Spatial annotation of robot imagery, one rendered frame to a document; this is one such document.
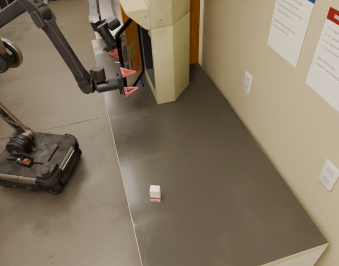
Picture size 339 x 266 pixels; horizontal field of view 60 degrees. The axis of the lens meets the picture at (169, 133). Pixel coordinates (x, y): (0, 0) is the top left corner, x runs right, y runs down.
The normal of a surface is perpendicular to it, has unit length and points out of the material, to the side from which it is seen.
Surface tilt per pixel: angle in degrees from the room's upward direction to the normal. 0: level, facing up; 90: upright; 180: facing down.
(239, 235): 0
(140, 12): 90
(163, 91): 90
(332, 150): 90
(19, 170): 0
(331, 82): 90
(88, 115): 0
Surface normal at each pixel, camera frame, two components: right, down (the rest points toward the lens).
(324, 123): -0.96, 0.22
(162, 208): -0.04, -0.71
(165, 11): 0.29, 0.65
